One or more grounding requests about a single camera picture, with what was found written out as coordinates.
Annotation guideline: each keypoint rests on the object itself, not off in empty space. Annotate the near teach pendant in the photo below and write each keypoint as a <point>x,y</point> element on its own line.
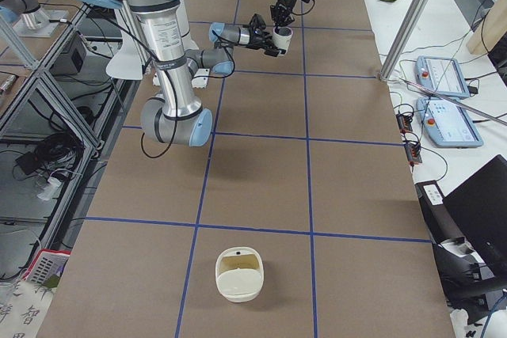
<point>446,124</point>

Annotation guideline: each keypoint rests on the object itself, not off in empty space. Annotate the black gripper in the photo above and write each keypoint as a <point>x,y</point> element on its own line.
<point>257,39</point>
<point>285,1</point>

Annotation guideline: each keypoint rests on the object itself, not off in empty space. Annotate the aluminium frame post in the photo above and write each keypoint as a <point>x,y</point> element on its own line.
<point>408,24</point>

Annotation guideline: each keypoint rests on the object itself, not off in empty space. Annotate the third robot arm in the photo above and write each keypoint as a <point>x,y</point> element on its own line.
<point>28,10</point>

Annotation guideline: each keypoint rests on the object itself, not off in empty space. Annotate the white plastic basket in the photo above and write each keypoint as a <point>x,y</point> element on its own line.
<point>46,264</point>

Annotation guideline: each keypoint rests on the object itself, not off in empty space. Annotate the white HOME mug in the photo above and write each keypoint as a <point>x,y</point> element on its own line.
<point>282,37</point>

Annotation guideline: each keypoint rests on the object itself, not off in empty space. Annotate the teach pendant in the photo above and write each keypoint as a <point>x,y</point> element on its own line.
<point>442,75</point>
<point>446,124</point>

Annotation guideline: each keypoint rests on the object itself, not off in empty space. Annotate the black monitor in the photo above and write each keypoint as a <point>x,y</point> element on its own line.
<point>478,208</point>

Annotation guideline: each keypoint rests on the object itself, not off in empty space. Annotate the cream swing-lid bin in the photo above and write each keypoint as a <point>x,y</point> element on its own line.
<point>239,274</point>

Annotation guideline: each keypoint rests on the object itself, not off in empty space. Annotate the far teach pendant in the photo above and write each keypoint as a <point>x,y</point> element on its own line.
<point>442,75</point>

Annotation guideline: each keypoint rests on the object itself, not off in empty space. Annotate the grey control box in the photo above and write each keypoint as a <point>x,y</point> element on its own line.
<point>71,58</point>

